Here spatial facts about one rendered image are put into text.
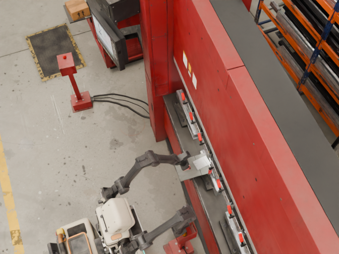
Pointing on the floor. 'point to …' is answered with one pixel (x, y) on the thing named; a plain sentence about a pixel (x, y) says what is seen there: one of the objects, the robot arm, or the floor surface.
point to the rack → (302, 50)
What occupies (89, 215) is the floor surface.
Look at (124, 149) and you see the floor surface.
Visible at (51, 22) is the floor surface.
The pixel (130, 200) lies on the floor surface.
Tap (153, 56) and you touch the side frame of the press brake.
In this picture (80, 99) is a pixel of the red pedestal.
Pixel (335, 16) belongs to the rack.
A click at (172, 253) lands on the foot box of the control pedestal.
